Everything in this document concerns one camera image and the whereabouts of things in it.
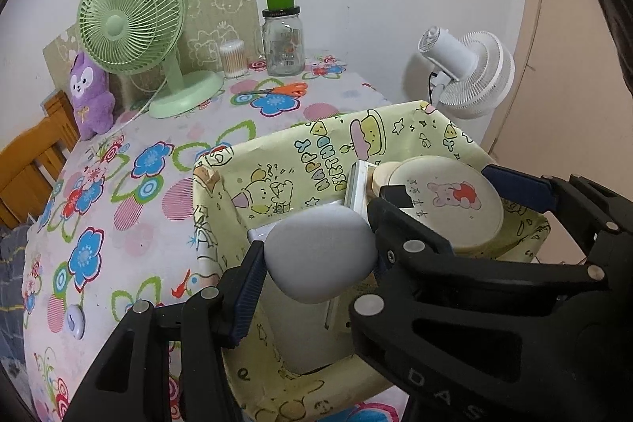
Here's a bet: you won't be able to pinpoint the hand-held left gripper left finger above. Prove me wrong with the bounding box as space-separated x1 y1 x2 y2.
69 240 265 422

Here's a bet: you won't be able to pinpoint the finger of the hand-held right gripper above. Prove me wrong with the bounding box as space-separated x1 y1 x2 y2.
481 162 633 255
350 197 633 422

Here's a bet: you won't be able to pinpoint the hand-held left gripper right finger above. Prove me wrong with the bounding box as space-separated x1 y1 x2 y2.
371 249 401 299

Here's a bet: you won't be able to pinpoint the round cream tin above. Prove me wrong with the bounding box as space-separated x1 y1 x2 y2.
366 155 505 251

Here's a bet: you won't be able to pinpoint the silver charger with grey label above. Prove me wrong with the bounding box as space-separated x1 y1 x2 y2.
346 160 377 212

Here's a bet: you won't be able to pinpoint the white cube charger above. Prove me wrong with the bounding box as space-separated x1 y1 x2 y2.
246 199 359 376

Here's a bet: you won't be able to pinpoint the white egg-shaped case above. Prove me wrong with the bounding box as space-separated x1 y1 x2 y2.
263 208 375 303

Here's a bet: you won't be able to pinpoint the yellow cartoon print storage box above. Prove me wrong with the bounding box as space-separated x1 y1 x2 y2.
192 100 552 422

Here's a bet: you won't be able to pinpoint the beige wooden door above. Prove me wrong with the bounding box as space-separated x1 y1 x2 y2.
487 0 633 205

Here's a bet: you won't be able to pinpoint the white standing fan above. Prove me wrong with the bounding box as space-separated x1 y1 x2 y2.
403 25 516 120

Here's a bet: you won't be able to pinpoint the small white round case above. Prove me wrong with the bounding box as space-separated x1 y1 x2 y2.
66 305 86 340

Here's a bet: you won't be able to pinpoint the dark cloth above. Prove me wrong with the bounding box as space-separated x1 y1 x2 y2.
566 0 633 94

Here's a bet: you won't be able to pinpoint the glass jar with black lid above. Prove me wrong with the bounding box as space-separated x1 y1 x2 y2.
254 7 305 77

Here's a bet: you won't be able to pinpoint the grey plaid bedding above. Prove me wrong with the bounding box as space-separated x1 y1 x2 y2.
0 224 38 378

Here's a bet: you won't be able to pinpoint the clear cotton swab container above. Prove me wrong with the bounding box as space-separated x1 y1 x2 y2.
219 39 246 80

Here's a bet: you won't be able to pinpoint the purple plush toy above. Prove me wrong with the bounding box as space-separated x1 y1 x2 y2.
68 52 117 141

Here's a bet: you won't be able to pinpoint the wooden chair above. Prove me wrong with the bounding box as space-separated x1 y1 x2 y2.
0 90 80 230

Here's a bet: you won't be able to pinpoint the green desk fan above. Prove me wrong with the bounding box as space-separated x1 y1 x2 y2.
76 0 226 119

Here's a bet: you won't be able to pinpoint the black fan cable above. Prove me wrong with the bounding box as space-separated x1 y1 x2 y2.
426 66 441 106

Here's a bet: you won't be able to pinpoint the orange handled scissors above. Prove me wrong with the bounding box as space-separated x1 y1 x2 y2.
238 82 308 99

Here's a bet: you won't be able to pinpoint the white fan cable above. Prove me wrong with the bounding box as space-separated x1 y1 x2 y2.
129 76 169 119

